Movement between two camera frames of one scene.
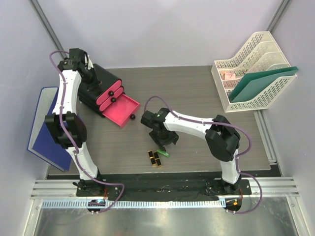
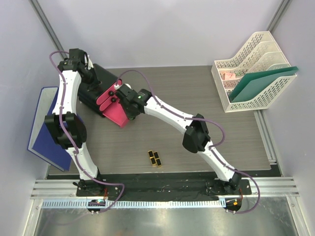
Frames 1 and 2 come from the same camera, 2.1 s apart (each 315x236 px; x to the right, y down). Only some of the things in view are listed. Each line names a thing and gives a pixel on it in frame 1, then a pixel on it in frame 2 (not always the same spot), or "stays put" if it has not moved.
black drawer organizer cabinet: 102,82 stays put
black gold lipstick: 157,158 stays put
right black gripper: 161,143 to 129,115
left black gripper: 97,81 stays put
